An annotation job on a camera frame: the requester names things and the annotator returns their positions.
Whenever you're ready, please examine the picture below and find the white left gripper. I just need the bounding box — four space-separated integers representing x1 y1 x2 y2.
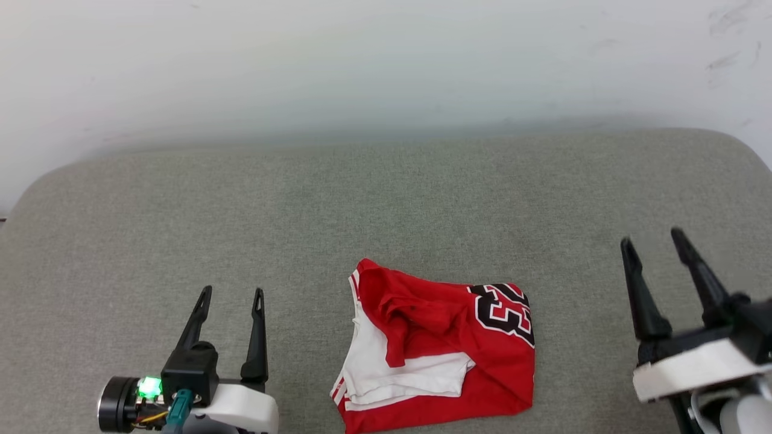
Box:
98 285 280 434

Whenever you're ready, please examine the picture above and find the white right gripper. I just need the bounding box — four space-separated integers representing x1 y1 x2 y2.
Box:
619 227 772 404

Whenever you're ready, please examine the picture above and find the red white basketball jersey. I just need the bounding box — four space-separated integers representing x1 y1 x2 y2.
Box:
330 257 537 434

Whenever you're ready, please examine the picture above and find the black cable with teal plug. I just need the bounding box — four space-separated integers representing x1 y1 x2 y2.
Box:
162 389 195 434

